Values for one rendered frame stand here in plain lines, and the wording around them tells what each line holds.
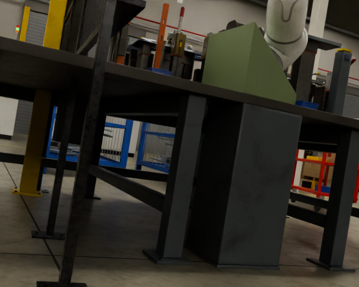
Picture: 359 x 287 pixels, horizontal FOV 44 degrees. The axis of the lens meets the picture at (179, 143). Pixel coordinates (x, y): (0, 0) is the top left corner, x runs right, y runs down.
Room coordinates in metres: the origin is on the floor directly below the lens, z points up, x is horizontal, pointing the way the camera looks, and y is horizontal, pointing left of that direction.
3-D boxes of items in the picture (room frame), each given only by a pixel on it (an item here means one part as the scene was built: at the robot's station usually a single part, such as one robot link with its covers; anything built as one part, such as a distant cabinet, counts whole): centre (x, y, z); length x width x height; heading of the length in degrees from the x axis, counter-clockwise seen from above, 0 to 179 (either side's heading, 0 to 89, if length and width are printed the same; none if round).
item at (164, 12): (2.41, 0.19, 0.95); 0.03 x 0.01 x 0.50; 110
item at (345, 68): (2.60, -0.86, 0.92); 0.08 x 0.08 x 0.44; 20
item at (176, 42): (2.42, 0.09, 0.87); 0.10 x 0.07 x 0.35; 20
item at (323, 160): (5.04, -1.69, 0.49); 0.81 x 0.46 x 0.98; 9
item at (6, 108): (10.54, 4.23, 1.22); 2.40 x 0.54 x 2.45; 21
